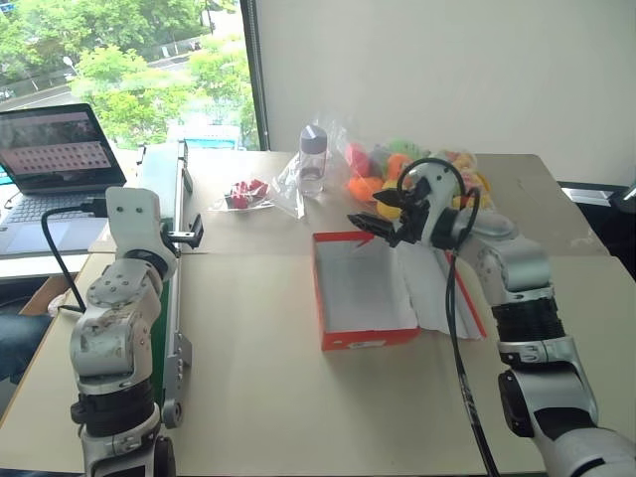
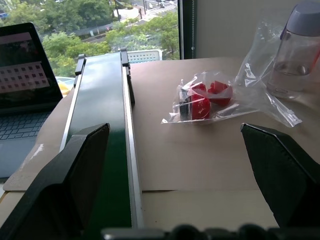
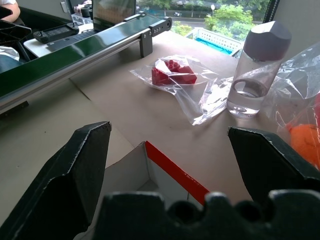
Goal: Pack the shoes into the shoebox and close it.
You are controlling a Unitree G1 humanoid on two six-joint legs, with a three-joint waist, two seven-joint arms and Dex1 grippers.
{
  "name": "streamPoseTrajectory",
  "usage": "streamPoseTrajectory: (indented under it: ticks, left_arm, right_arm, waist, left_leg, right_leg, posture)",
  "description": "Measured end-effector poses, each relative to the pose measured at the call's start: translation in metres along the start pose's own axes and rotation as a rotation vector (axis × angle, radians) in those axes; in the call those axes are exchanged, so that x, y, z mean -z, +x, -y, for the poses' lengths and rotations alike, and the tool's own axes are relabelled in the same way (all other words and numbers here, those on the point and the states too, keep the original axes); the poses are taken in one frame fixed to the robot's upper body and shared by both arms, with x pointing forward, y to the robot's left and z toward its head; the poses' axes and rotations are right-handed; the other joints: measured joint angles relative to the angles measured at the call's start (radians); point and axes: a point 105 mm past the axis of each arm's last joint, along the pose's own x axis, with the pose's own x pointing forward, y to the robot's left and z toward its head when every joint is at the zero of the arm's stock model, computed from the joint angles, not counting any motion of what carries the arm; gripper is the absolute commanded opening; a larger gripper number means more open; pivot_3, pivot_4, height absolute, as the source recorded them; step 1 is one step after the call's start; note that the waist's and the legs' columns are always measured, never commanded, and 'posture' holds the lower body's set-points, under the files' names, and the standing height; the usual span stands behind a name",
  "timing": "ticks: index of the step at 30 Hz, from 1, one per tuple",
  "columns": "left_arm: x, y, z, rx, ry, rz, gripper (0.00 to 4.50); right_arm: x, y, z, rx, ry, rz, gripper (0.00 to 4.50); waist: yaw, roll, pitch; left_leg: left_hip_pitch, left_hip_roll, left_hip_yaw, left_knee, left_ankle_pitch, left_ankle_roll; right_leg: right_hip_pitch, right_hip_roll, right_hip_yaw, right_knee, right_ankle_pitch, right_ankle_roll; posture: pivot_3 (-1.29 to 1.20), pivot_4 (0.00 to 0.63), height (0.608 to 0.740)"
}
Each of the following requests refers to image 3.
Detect orange plush toy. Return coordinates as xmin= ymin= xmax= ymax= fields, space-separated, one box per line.
xmin=286 ymin=123 xmax=320 ymax=171

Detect red toy bricks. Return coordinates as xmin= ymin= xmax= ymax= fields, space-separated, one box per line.
xmin=151 ymin=59 xmax=198 ymax=87

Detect red cardboard shoe box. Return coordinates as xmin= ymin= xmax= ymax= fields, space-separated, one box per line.
xmin=82 ymin=140 xmax=211 ymax=240

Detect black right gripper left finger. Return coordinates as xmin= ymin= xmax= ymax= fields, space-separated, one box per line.
xmin=0 ymin=121 xmax=112 ymax=240

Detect black handheld controller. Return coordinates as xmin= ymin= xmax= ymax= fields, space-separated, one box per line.
xmin=33 ymin=23 xmax=80 ymax=45

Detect person in white shirt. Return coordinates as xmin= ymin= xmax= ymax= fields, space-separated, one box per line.
xmin=0 ymin=0 xmax=24 ymax=74

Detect clear bottle grey cap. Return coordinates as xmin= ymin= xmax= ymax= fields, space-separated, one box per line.
xmin=225 ymin=20 xmax=293 ymax=119

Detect white tray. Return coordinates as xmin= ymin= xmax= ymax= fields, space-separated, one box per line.
xmin=23 ymin=29 xmax=97 ymax=59

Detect green conveyor belt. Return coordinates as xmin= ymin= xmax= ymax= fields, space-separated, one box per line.
xmin=0 ymin=11 xmax=173 ymax=115

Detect black chair armrest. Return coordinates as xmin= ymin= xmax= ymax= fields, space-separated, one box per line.
xmin=0 ymin=19 xmax=33 ymax=61

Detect brown paper sheet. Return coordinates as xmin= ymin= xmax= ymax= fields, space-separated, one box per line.
xmin=69 ymin=31 xmax=292 ymax=204

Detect black window frame post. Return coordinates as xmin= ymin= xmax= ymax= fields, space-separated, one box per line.
xmin=263 ymin=0 xmax=281 ymax=24

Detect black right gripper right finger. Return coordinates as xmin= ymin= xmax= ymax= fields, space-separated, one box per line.
xmin=227 ymin=126 xmax=320 ymax=201

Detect clear plastic bag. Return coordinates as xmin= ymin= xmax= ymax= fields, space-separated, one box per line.
xmin=264 ymin=41 xmax=320 ymax=172
xmin=129 ymin=55 xmax=235 ymax=126

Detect white perforated basket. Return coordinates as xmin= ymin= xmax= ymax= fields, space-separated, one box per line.
xmin=184 ymin=26 xmax=245 ymax=57

